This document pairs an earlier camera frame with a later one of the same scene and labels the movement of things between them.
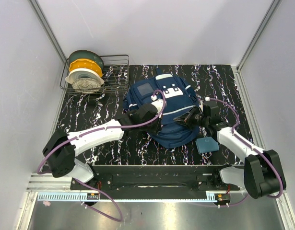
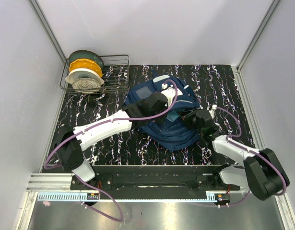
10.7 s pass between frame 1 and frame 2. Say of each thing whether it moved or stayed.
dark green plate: stayed
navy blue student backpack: stayed
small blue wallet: moved
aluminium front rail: stayed
